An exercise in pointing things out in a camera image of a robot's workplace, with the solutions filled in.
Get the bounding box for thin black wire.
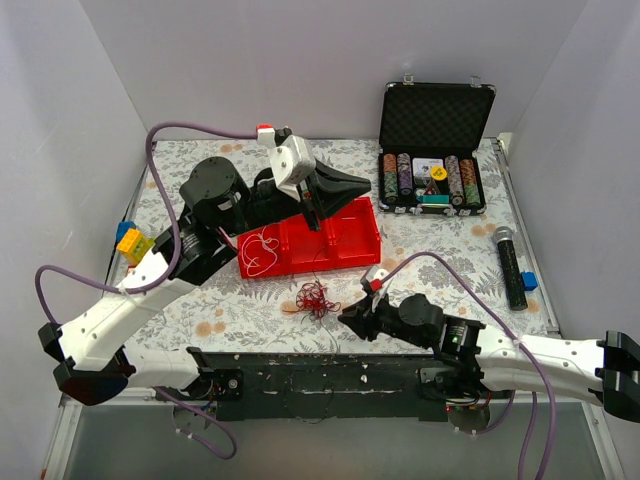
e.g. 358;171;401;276
289;219;351;425

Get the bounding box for white wire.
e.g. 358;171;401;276
239;224;282;277

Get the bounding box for red black wires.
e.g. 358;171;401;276
282;280;342;322

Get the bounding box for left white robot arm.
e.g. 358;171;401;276
38;156;371;406

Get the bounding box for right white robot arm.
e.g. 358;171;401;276
338;294;639;423

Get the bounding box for red three-compartment tray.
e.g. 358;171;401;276
237;197;381;279

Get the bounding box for black poker chip case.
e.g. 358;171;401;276
378;75;496;216

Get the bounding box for floral table mat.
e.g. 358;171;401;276
94;138;561;356

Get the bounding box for yellow green toy brick house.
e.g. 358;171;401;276
116;221;154;267

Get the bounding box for black microphone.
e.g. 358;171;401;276
493;226;528;311

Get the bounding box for small blue block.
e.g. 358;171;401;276
521;271;539;292

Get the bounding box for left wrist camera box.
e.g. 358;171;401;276
267;135;316;202

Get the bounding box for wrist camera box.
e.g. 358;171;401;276
360;266;389;299
267;135;316;202

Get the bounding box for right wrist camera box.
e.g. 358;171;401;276
360;266;389;299

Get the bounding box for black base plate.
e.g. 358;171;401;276
154;351;521;424

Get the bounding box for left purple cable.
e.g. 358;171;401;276
34;120;271;460

